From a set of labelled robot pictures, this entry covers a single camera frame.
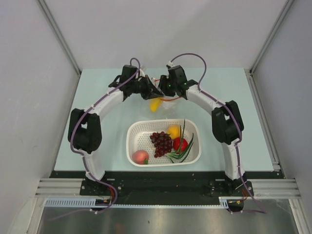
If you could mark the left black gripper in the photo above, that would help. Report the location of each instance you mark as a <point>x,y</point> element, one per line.
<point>150,90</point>

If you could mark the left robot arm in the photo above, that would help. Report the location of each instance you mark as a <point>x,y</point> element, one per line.
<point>85,134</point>

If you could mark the fake purple grapes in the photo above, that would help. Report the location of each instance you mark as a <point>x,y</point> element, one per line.
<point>162,143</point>

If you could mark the aluminium frame rail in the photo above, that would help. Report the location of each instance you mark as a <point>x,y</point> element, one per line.
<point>278,187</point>

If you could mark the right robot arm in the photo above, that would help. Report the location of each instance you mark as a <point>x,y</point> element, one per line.
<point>227,124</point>

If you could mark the white perforated plastic basket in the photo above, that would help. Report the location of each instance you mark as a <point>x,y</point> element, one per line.
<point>138,138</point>

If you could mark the clear zip top bag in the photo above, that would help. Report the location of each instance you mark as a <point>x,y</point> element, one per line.
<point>160,107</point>

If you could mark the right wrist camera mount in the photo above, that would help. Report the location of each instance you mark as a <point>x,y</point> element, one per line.
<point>169,65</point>

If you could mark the fake orange fruit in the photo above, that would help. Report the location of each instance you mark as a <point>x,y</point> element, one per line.
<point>174,131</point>

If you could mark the white cable duct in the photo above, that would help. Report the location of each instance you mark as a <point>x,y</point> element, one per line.
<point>78,202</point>

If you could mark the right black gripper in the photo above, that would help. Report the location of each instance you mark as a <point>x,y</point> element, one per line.
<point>164,80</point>

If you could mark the fake yellow lemon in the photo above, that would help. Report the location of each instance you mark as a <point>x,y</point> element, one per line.
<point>155,104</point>

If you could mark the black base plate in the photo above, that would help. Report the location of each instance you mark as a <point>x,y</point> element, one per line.
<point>166,188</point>

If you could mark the fake pink peach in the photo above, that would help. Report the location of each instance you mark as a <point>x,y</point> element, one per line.
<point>140,157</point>

